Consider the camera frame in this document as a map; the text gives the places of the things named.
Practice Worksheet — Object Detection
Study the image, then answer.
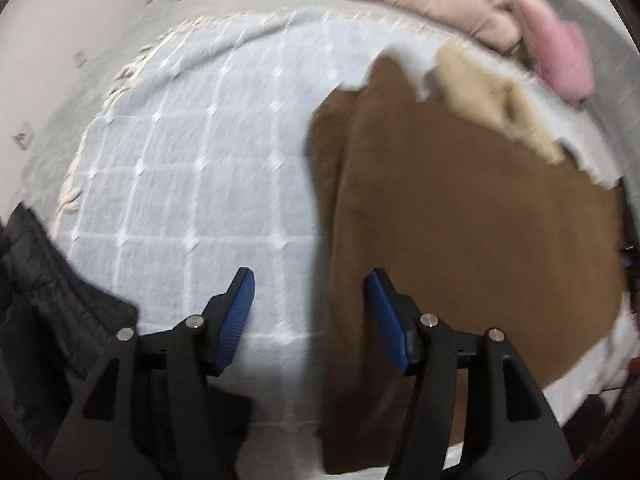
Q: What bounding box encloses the dark cloth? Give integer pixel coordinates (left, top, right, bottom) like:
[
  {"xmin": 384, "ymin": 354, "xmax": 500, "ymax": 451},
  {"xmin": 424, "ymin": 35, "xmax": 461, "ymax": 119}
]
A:
[{"xmin": 617, "ymin": 176, "xmax": 640, "ymax": 311}]

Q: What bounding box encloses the grey bed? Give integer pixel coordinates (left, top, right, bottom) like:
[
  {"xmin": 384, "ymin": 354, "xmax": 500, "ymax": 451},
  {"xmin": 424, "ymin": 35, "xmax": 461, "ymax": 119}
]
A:
[{"xmin": 20, "ymin": 0, "xmax": 640, "ymax": 211}]

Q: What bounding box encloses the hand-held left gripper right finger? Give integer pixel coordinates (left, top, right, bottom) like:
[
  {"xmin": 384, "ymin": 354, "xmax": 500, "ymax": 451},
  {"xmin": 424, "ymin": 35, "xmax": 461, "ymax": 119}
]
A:
[{"xmin": 362, "ymin": 268, "xmax": 576, "ymax": 480}]

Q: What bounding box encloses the brown coat with fur collar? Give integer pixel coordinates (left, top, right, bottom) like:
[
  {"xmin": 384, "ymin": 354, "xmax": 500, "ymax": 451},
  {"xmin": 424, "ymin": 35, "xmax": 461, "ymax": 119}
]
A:
[{"xmin": 305, "ymin": 41, "xmax": 627, "ymax": 476}]

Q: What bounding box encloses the black puffer jacket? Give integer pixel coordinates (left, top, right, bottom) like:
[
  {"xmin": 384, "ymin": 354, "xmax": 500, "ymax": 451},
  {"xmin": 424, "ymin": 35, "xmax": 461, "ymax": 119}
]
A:
[{"xmin": 0, "ymin": 202, "xmax": 251, "ymax": 480}]

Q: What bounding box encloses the pink pillow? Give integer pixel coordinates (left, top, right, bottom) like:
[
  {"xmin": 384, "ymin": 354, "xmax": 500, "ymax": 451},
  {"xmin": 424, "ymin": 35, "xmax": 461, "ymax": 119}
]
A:
[{"xmin": 514, "ymin": 0, "xmax": 597, "ymax": 105}]

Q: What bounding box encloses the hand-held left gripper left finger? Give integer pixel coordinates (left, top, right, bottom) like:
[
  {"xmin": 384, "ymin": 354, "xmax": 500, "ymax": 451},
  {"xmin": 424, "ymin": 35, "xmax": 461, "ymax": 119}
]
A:
[{"xmin": 45, "ymin": 267, "xmax": 256, "ymax": 480}]

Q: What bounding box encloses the grey quilted pillow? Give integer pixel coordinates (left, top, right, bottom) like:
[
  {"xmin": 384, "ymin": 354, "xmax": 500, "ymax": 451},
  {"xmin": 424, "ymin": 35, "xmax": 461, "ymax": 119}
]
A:
[{"xmin": 539, "ymin": 0, "xmax": 640, "ymax": 188}]

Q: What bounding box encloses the white checked blanket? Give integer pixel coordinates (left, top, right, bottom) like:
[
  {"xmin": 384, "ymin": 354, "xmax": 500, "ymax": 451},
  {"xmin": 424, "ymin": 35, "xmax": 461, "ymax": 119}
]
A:
[{"xmin": 50, "ymin": 7, "xmax": 640, "ymax": 480}]

